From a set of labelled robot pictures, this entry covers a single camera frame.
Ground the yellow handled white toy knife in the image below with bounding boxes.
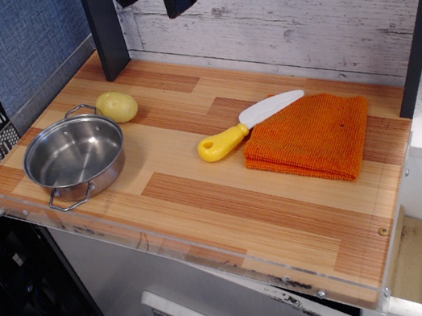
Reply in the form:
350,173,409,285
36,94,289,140
197,89,305,163

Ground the stainless steel pot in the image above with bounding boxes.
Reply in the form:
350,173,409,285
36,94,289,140
23,104,125,212

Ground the yellow toy potato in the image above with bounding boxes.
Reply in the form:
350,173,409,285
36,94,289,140
95,91,139,123

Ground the folded orange cloth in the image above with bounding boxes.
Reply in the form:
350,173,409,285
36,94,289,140
243,93,369,181

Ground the clear acrylic table guard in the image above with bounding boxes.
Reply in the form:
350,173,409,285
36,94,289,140
0,55,411,316

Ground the silver toy fridge cabinet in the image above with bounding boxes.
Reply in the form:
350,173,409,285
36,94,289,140
47,225,360,316

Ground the dark left frame post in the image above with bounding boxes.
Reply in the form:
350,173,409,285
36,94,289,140
81,0,130,81

